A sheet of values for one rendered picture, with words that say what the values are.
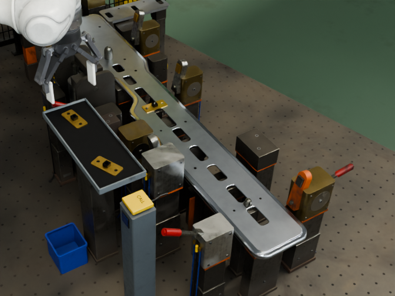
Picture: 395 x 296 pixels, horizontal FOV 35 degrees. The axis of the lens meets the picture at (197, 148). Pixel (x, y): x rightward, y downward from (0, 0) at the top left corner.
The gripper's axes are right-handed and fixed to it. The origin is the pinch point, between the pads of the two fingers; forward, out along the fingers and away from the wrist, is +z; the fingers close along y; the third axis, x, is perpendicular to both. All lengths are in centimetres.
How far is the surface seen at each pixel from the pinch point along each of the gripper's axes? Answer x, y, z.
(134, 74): 25, 41, 27
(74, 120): -0.9, -0.7, 10.2
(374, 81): 35, 244, 127
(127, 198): -34.8, -7.8, 10.7
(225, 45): 127, 199, 127
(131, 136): -9.0, 13.6, 18.8
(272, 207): -52, 31, 27
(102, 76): 9.9, 17.2, 8.7
